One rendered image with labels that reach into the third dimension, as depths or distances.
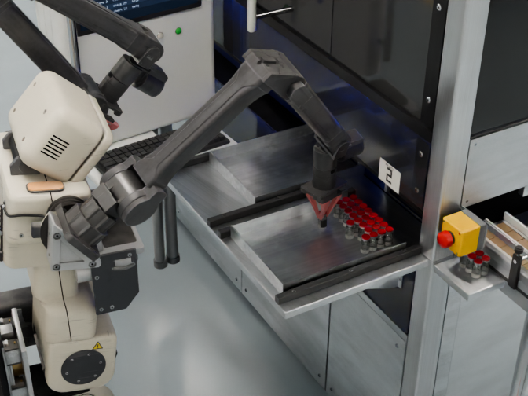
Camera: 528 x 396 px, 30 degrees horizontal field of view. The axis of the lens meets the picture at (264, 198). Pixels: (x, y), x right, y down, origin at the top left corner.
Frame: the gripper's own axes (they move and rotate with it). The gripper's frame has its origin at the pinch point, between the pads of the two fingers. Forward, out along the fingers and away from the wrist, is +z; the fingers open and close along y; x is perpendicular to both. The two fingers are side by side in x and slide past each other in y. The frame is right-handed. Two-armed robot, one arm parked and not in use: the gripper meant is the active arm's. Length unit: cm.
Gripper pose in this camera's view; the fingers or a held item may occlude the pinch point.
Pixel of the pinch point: (322, 214)
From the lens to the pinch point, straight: 245.2
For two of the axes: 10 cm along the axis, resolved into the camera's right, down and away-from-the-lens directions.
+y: 7.3, -3.9, 5.6
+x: -6.8, -4.2, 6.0
